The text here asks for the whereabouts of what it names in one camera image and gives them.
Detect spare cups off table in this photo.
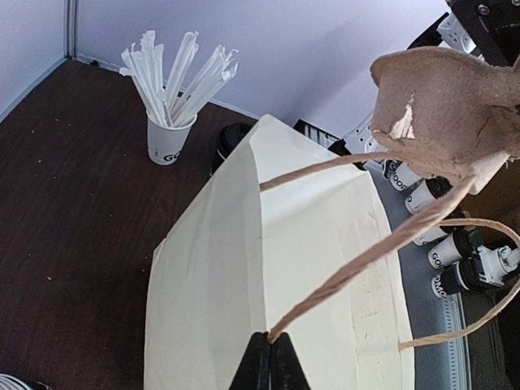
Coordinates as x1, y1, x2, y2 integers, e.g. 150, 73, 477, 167
379, 163, 485, 301

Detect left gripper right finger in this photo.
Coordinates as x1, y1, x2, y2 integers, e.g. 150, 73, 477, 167
271, 332, 310, 390

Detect stack of paper cups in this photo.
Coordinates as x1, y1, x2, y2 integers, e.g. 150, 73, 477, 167
0, 373, 52, 390

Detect white cup holding straws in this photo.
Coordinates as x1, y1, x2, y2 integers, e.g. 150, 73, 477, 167
146, 112, 197, 166

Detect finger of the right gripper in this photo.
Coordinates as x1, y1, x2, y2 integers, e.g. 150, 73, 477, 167
447, 0, 520, 67

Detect cream paper bag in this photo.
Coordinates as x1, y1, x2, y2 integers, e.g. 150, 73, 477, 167
143, 113, 520, 390

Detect black paper coffee cup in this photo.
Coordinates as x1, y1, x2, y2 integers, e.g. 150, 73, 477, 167
210, 123, 253, 175

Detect cardboard cup carrier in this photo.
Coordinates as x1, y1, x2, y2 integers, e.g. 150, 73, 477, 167
370, 46, 519, 195

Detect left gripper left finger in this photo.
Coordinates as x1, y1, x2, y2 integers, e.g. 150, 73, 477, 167
229, 332, 271, 390

